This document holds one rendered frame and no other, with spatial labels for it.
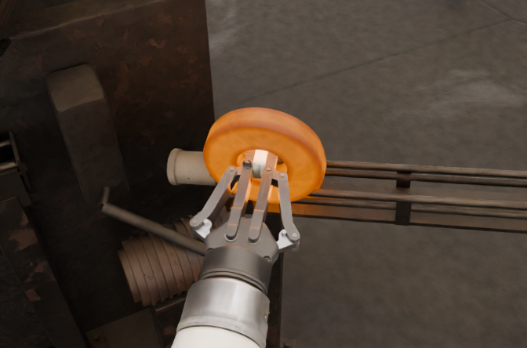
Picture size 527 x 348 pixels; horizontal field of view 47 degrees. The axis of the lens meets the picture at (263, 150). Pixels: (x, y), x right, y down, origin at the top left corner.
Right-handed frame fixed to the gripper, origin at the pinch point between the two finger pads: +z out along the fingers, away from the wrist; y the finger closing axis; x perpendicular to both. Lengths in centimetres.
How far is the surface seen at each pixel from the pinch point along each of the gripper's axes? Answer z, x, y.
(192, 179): 7.3, -17.8, -13.0
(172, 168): 7.8, -16.5, -16.3
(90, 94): 11.2, -5.1, -28.6
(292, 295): 25, -86, 3
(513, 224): 7.1, -18.5, 36.8
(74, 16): 20.8, 1.6, -33.0
